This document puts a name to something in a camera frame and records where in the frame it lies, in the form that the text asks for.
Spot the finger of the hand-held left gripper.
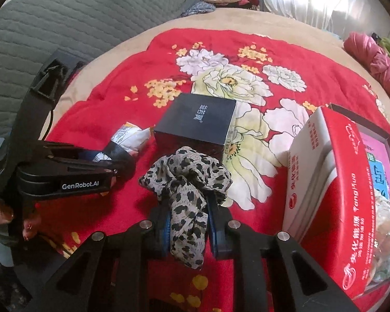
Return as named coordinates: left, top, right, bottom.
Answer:
left=49, top=159, right=121, bottom=179
left=37, top=140, right=96, bottom=164

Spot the green floral tissue pack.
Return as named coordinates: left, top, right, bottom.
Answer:
left=372, top=250, right=390, bottom=283

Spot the thin black cable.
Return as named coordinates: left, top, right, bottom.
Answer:
left=39, top=107, right=55, bottom=144

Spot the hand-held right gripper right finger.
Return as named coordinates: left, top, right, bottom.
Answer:
left=206, top=192, right=358, bottom=312

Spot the leopard print scrunchie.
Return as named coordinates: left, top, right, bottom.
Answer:
left=138, top=147, right=233, bottom=270

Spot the beige bed sheet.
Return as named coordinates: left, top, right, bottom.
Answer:
left=54, top=8, right=390, bottom=121

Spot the pink quilt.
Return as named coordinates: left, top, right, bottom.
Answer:
left=343, top=32, right=390, bottom=105

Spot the dark red garment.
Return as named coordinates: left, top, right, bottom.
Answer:
left=237, top=0, right=261, bottom=11

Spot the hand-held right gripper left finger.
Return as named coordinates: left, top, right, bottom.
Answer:
left=23, top=201, right=173, bottom=312

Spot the grey quilted cover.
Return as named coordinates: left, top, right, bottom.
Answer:
left=0, top=0, right=197, bottom=137

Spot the white yellow taped packet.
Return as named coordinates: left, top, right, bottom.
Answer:
left=94, top=122, right=153, bottom=166

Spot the red floral blanket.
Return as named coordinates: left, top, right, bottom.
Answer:
left=36, top=28, right=390, bottom=312

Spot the person's left hand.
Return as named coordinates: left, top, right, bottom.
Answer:
left=0, top=198, right=41, bottom=243

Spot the black square box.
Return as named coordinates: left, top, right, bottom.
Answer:
left=153, top=93, right=237, bottom=163

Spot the red open cardboard box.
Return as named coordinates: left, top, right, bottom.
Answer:
left=282, top=106, right=382, bottom=301

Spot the blue white knitted cloth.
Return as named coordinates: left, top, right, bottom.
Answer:
left=181, top=2, right=217, bottom=17

